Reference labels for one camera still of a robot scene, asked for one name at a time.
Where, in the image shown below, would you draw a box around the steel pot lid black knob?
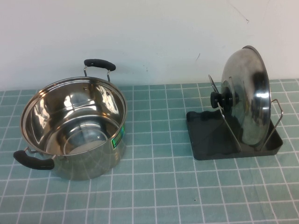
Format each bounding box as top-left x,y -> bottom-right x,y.
210,45 -> 272,150

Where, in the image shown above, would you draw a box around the stainless steel pot black handles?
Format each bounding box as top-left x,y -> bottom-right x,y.
13,58 -> 128,181

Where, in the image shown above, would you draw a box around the wire lid rack grey tray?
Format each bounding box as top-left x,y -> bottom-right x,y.
186,74 -> 285,161

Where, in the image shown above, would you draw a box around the teal grid tablecloth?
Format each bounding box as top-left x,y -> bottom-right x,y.
0,78 -> 299,224

